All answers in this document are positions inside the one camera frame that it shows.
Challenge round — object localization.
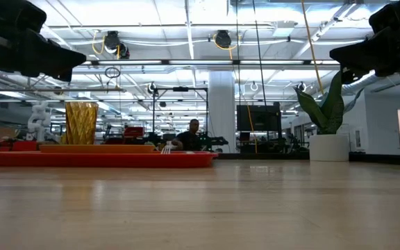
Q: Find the black metal frame stand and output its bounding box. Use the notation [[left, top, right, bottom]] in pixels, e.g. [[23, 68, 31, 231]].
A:
[[151, 85, 210, 144]]

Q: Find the black standing monitor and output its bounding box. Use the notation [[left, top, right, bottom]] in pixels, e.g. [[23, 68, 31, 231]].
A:
[[235, 101, 283, 133]]

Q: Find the green snake plant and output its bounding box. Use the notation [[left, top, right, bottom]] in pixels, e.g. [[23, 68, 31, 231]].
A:
[[292, 69, 365, 135]]

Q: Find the black ceiling cable reel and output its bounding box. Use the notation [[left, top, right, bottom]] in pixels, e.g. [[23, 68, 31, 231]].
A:
[[102, 30, 131, 60], [212, 29, 234, 50]]

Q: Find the black hanging cable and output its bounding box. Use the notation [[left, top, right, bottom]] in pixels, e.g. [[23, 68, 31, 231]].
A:
[[251, 0, 267, 107]]

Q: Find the white pillar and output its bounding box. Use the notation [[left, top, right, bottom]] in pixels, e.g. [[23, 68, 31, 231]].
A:
[[207, 71, 237, 153]]

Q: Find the white plant pot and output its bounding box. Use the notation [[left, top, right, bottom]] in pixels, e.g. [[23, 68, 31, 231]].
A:
[[308, 133, 351, 163]]

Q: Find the person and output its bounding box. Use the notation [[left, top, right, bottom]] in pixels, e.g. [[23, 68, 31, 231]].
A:
[[171, 118, 203, 152]]

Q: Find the red plastic tray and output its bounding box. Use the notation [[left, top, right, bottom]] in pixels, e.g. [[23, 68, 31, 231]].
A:
[[0, 149, 219, 169]]

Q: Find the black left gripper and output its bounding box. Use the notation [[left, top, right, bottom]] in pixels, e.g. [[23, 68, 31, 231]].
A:
[[0, 0, 88, 83]]

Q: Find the orange round plate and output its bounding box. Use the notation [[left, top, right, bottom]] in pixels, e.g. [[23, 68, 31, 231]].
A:
[[38, 144, 156, 154]]

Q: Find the yellow hanging cable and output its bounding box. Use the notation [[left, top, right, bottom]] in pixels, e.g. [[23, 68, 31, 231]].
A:
[[300, 0, 326, 97]]

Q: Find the red toolbox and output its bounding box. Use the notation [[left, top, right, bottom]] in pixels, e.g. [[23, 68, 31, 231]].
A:
[[123, 126, 146, 139]]

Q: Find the small black cable loop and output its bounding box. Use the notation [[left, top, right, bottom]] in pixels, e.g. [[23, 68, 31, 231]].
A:
[[103, 66, 122, 79]]

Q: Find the red bin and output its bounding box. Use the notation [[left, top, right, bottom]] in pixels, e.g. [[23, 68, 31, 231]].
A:
[[0, 133, 40, 152]]

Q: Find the fork with red handle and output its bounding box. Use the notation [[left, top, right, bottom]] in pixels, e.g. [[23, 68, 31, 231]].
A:
[[160, 140, 174, 155]]

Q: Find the white robot figure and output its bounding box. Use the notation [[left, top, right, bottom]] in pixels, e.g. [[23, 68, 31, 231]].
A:
[[26, 100, 52, 142]]

